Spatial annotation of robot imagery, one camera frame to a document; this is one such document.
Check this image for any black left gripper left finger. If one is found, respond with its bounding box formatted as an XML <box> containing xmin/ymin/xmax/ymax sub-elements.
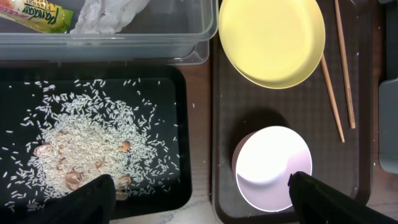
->
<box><xmin>21</xmin><ymin>174</ymin><xmax>116</xmax><ymax>224</ymax></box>

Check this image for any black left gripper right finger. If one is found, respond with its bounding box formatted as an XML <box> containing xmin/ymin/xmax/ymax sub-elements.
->
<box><xmin>288</xmin><ymin>171</ymin><xmax>397</xmax><ymax>224</ymax></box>

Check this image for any white pink bowl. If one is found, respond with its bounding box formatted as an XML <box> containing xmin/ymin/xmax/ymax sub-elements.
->
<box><xmin>231</xmin><ymin>126</ymin><xmax>313</xmax><ymax>213</ymax></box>

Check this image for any white tissue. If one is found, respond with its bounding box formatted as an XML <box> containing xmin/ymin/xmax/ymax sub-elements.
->
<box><xmin>70</xmin><ymin>0</ymin><xmax>150</xmax><ymax>34</ymax></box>

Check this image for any green yellow snack wrapper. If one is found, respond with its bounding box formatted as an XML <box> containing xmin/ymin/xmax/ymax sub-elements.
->
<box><xmin>1</xmin><ymin>0</ymin><xmax>74</xmax><ymax>34</ymax></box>

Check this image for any black food waste tray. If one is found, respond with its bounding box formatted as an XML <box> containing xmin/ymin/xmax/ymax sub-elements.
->
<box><xmin>1</xmin><ymin>65</ymin><xmax>192</xmax><ymax>223</ymax></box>

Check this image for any grey dishwasher rack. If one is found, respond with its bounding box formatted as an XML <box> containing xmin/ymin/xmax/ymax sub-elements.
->
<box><xmin>379</xmin><ymin>0</ymin><xmax>397</xmax><ymax>174</ymax></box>

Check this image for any clear plastic waste bin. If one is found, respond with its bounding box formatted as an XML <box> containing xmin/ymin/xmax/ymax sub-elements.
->
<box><xmin>1</xmin><ymin>0</ymin><xmax>219</xmax><ymax>65</ymax></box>

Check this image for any pile of rice and peanuts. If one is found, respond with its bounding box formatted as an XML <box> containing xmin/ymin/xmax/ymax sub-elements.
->
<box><xmin>1</xmin><ymin>78</ymin><xmax>182</xmax><ymax>214</ymax></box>

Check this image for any dark brown serving tray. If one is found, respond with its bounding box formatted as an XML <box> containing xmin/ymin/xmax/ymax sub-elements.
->
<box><xmin>212</xmin><ymin>0</ymin><xmax>373</xmax><ymax>223</ymax></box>

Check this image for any wooden chopstick left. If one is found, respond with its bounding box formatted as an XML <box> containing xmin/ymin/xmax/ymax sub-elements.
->
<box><xmin>320</xmin><ymin>55</ymin><xmax>345</xmax><ymax>142</ymax></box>

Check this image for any wooden chopstick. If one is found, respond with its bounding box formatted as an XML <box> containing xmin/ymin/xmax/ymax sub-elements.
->
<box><xmin>320</xmin><ymin>55</ymin><xmax>345</xmax><ymax>142</ymax></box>
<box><xmin>334</xmin><ymin>0</ymin><xmax>356</xmax><ymax>129</ymax></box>

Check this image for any yellow plate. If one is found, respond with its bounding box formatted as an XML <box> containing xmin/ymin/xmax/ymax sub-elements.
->
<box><xmin>218</xmin><ymin>0</ymin><xmax>326</xmax><ymax>89</ymax></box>

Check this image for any wooden chopstick right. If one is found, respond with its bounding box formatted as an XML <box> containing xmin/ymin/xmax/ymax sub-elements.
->
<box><xmin>334</xmin><ymin>0</ymin><xmax>356</xmax><ymax>129</ymax></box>

